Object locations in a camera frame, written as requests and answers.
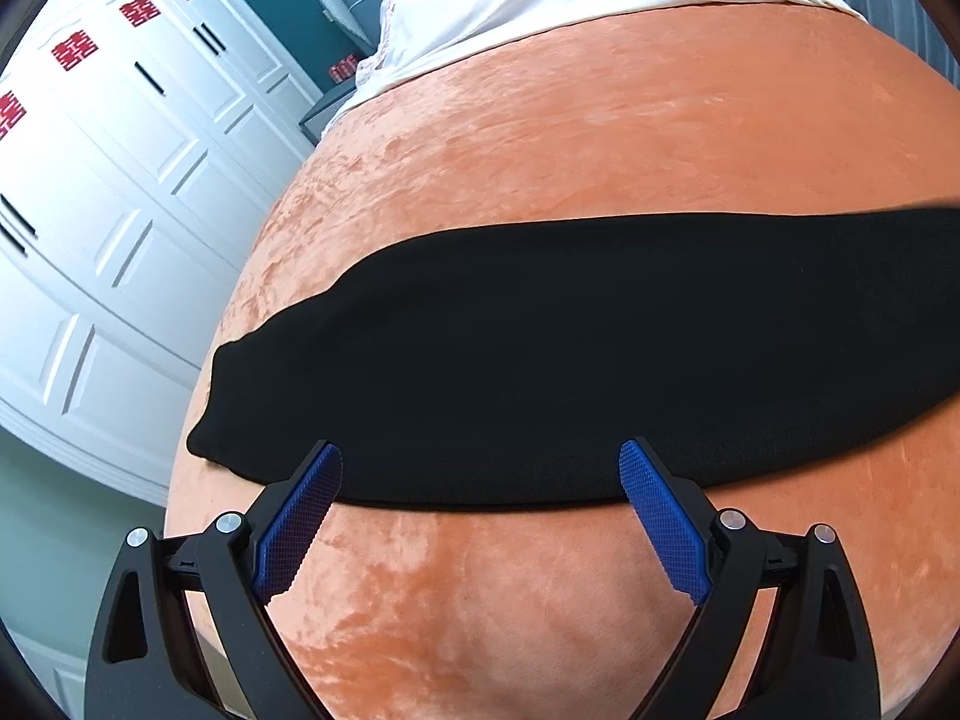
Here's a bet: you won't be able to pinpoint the black pants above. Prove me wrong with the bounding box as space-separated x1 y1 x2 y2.
187 206 958 512

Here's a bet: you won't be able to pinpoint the orange velvet bed cover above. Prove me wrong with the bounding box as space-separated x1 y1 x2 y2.
163 0 960 720

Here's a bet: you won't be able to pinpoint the white panelled wardrobe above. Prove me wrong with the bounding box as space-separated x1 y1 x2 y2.
2 0 319 504

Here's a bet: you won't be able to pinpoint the dark bedside table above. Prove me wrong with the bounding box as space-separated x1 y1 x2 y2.
298 78 356 145

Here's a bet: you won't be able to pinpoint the red box on nightstand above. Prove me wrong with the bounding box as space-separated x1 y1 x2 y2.
327 54 359 85

